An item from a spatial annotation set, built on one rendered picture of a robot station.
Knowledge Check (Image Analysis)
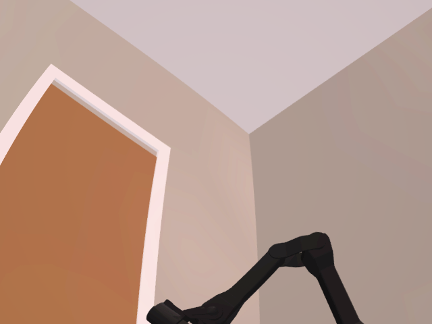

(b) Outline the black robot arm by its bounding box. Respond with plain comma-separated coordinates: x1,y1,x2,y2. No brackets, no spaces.
146,232,364,324

